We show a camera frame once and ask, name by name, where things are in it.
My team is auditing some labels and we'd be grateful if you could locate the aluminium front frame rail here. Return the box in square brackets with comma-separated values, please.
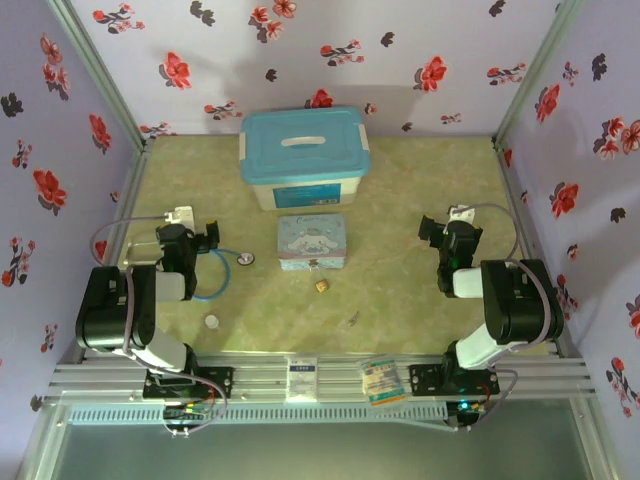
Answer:
[42, 352, 599, 407]

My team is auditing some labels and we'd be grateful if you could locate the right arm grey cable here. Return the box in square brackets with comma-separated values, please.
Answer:
[452, 202, 554, 434]

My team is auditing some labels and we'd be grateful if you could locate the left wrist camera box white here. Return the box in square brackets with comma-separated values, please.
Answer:
[163, 205, 195, 226]

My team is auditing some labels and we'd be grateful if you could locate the storage box with blue lid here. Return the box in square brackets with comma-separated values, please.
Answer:
[238, 105, 374, 212]

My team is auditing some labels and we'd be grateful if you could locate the cartoon print tin box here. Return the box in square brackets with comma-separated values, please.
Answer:
[276, 213, 350, 273]

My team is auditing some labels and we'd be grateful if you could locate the white label card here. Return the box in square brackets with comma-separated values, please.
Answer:
[284, 356, 320, 404]

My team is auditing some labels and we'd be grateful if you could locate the green print sachet packet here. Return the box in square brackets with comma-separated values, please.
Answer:
[359, 354, 407, 409]

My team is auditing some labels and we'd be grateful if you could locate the aluminium corner post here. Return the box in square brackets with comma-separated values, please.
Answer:
[47, 0, 156, 151]
[491, 0, 589, 151]

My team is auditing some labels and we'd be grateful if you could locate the aluminium side rail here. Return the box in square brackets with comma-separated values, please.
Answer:
[57, 139, 156, 366]
[492, 139, 586, 361]

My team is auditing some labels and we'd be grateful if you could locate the left arm grey cable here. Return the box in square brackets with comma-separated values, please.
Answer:
[91, 212, 227, 437]

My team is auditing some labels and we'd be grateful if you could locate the blue stethoscope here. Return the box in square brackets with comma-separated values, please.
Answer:
[123, 241, 256, 302]

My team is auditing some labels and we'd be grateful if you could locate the slotted grey cable duct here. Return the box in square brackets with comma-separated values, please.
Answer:
[67, 403, 448, 426]

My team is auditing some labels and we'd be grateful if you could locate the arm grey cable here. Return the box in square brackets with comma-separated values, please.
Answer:
[91, 212, 227, 437]
[452, 202, 554, 434]

